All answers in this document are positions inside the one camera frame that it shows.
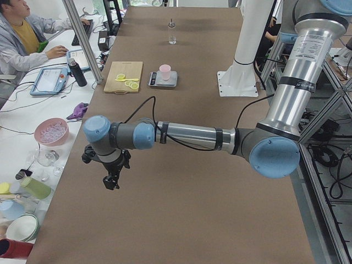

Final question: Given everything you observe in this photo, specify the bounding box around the blue teach pendant near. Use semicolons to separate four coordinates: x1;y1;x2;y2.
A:
30;68;68;96

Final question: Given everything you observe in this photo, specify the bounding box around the purple cloth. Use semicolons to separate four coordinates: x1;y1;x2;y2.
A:
67;102;89;120

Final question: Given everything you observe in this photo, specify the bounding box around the silver digital kitchen scale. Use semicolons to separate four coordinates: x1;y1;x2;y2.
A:
147;71;178;89

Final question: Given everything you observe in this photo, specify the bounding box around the pink plastic cup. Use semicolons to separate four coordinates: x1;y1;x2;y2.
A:
159;64;171;80

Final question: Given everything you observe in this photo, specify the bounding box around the black keyboard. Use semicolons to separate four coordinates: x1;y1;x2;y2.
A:
71;19;95;47

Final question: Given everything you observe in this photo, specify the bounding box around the seated person grey jacket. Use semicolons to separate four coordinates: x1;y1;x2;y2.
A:
0;0;91;83

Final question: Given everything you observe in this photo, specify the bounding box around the clear glass sauce dispenser bottle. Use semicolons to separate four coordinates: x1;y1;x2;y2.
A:
168;18;177;45

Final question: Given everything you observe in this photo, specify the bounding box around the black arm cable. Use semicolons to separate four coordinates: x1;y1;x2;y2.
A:
122;95;276;151

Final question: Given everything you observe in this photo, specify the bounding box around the lemon slice near handle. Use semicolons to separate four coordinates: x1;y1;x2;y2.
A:
115;73;126;81

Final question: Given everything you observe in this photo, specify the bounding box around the bamboo cutting board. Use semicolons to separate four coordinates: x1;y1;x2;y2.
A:
103;62;143;94

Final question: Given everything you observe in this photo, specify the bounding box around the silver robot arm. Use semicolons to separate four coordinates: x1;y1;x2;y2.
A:
82;1;351;190

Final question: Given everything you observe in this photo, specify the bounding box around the black water bottle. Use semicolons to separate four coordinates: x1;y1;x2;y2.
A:
68;58;87;87

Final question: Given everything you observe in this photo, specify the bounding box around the red cup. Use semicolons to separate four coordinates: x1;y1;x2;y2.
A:
1;239;34;260

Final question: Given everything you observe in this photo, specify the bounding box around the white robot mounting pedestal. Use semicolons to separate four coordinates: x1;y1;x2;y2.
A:
217;0;275;97

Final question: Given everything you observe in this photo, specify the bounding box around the blue teach pendant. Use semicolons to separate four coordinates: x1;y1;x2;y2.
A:
66;49;90;72
30;68;68;96

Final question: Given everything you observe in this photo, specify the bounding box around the aluminium frame post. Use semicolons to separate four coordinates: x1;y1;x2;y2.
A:
62;0;103;84

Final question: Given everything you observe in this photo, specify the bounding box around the green cup lying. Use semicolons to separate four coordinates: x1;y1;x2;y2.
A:
20;177;52;200

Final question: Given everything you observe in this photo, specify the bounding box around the pink bowl with ice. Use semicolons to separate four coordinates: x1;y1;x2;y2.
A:
34;118;69;146

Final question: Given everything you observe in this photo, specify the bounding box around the blue teach pendant far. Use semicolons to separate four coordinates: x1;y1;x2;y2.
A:
66;49;90;72

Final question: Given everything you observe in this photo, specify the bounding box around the white green rimmed bowl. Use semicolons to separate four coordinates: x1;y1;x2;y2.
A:
6;213;40;242

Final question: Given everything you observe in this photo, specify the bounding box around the light blue cup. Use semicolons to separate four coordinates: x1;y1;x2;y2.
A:
1;200;25;221

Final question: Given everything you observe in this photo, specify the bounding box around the yellow cup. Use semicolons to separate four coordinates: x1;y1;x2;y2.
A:
0;182;11;195

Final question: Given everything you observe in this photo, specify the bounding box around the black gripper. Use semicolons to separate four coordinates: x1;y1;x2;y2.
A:
81;145;131;190

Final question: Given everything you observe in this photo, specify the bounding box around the clear wine glass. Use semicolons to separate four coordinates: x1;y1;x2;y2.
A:
35;150;59;167

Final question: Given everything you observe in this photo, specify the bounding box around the lemon slice far end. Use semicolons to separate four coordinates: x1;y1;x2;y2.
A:
130;83;139;90

